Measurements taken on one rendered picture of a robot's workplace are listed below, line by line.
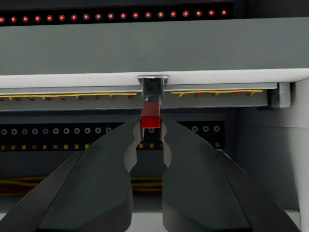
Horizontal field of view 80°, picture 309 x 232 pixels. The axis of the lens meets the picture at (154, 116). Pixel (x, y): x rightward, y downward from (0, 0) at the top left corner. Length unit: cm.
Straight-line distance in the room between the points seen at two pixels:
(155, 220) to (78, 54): 19
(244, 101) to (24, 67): 23
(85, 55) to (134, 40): 4
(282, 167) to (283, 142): 3
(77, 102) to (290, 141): 26
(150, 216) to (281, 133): 19
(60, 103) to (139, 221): 17
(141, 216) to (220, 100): 16
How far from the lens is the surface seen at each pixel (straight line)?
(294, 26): 21
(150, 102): 16
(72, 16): 37
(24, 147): 44
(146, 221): 24
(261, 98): 26
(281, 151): 29
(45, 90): 25
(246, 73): 19
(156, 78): 17
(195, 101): 23
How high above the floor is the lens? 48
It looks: 14 degrees up
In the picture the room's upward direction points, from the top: 179 degrees clockwise
